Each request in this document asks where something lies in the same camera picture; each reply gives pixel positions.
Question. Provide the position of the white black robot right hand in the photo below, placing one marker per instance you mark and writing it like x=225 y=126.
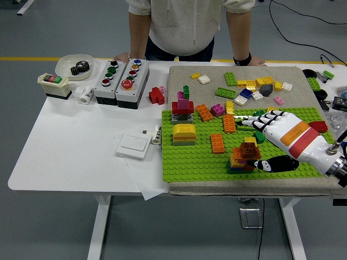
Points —
x=295 y=138

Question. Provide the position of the person's left hand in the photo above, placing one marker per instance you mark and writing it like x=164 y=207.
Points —
x=257 y=62

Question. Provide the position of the person's right hand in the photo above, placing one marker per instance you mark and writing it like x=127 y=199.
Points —
x=122 y=57

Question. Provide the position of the brown brick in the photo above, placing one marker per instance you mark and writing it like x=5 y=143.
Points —
x=249 y=149
x=249 y=167

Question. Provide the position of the orange long brick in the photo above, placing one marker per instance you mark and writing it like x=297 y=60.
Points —
x=217 y=143
x=229 y=123
x=236 y=154
x=204 y=113

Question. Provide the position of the person's left forearm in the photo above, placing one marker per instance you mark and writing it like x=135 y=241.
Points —
x=238 y=35

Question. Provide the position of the person's right forearm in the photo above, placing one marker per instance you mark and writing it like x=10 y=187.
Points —
x=138 y=35

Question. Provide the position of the yellow long brick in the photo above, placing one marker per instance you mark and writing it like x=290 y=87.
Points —
x=246 y=83

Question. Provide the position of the red sloped brick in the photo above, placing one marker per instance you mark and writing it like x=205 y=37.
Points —
x=320 y=126

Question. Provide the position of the dark grey brick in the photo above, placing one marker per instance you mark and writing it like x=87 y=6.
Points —
x=267 y=89

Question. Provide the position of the yellow small brick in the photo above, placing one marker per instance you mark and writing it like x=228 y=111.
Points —
x=278 y=86
x=195 y=75

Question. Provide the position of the blue brick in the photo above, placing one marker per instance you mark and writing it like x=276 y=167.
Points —
x=246 y=93

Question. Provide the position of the dark green small brick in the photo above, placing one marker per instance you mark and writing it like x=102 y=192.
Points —
x=260 y=137
x=186 y=92

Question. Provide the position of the small pink brick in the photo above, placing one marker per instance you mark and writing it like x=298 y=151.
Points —
x=162 y=88
x=278 y=100

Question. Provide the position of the dark green tall brick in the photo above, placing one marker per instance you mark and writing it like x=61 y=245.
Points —
x=259 y=112

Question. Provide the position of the yellow square brick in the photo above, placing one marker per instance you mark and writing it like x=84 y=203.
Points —
x=250 y=139

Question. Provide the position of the red brick cluster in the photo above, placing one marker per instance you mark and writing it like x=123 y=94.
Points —
x=155 y=96

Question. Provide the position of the light green long brick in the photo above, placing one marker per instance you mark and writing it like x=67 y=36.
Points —
x=245 y=128

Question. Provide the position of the light green small brick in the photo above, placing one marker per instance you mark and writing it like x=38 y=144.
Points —
x=328 y=74

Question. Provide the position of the red wide brick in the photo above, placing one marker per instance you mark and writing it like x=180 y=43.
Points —
x=175 y=109

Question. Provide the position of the pink square brick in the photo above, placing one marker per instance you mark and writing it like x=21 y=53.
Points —
x=183 y=104

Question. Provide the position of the grey base brick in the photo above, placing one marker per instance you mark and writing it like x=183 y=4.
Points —
x=176 y=119

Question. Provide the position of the yellow rounded brick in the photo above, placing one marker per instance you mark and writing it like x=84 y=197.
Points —
x=184 y=130

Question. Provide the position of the black wristwatch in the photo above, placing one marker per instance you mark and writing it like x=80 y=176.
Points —
x=242 y=60

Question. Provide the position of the white flat tile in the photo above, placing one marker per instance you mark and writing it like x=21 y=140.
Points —
x=287 y=86
x=204 y=79
x=241 y=100
x=257 y=96

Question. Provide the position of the grey emergency-stop control box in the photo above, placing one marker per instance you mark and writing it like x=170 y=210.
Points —
x=138 y=89

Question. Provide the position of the black gear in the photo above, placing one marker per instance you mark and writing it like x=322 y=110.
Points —
x=84 y=65
x=76 y=70

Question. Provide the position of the grey four-button control box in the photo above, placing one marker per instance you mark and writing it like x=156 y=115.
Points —
x=99 y=93

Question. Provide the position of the black small connector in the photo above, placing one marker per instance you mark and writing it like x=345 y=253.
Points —
x=324 y=105

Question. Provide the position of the light green long plate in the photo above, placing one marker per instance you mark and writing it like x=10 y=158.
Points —
x=225 y=93

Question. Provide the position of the clear bag of screws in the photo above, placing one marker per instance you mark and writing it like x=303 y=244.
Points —
x=337 y=120

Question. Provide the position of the blue small item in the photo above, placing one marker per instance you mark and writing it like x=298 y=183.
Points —
x=344 y=148

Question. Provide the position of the white pipe fitting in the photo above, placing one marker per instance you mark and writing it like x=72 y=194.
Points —
x=86 y=94

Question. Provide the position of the black electronic module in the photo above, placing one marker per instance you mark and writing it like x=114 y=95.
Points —
x=340 y=103

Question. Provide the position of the white bowl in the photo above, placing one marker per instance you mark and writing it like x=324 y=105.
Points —
x=63 y=63

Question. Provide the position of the silver metal part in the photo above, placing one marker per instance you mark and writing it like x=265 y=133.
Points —
x=321 y=77

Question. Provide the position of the grey-brown mat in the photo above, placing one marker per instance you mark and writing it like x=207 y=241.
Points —
x=184 y=78

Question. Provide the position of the bag of blue parts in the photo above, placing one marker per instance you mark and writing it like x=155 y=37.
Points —
x=343 y=93

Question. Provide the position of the person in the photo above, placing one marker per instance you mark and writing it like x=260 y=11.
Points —
x=184 y=24

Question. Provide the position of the black box under table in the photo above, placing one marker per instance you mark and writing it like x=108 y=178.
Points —
x=341 y=202

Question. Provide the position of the white labelled tube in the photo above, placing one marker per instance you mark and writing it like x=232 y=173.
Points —
x=156 y=135

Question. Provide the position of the metal floor socket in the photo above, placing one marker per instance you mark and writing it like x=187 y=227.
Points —
x=250 y=218

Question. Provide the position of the white table leg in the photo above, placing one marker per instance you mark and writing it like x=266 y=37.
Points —
x=99 y=230
x=294 y=230

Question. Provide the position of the green studded baseplate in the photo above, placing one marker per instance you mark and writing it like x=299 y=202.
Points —
x=195 y=163

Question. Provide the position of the orange grey layered bricks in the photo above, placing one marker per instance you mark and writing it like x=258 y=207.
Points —
x=184 y=142

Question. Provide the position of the white table foot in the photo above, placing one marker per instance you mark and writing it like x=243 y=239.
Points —
x=25 y=6

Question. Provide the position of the white paper sheet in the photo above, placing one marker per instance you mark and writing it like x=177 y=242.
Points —
x=147 y=178

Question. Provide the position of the beige red-green switch box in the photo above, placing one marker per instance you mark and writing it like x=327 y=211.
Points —
x=54 y=86

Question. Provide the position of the white wall switch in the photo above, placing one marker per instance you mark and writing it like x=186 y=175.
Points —
x=134 y=147

